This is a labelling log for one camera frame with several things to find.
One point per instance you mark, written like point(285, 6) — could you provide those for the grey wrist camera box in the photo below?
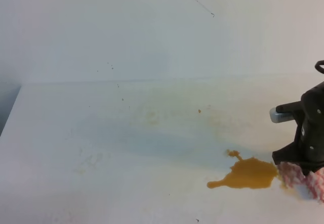
point(287, 112)

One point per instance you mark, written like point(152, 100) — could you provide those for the pink white striped rag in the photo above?
point(293, 180)

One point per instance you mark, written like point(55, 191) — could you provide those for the brown coffee stain puddle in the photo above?
point(254, 172)

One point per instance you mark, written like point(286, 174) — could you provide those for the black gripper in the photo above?
point(306, 150)

